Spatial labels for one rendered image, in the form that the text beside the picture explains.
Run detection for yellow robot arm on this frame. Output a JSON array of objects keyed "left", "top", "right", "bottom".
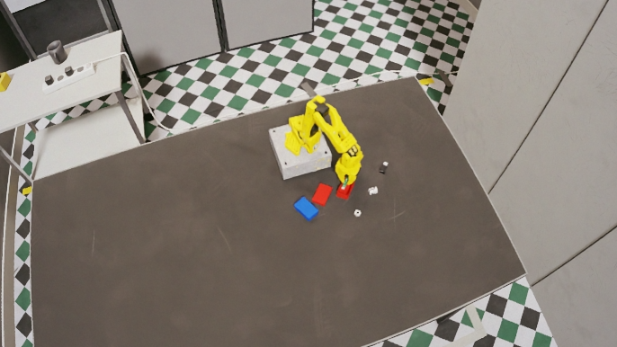
[{"left": 284, "top": 95, "right": 362, "bottom": 169}]

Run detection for red open box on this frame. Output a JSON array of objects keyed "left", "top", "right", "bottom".
[{"left": 336, "top": 182, "right": 354, "bottom": 200}]

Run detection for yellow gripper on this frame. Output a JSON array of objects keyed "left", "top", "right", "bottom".
[{"left": 335, "top": 157, "right": 361, "bottom": 185}]

